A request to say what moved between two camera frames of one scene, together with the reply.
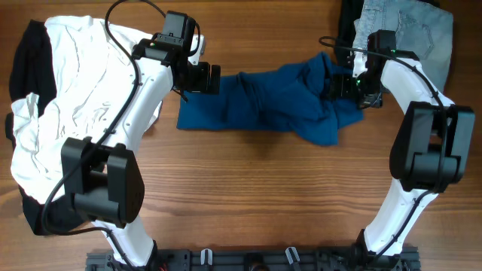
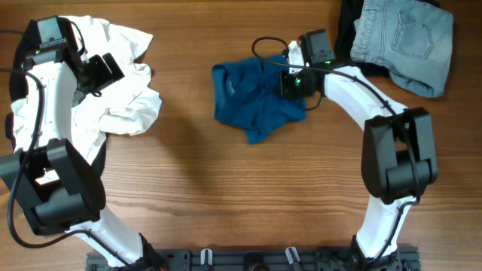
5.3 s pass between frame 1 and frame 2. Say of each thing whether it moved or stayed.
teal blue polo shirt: moved
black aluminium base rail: stayed
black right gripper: moved
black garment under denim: stayed
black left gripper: moved
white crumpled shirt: stayed
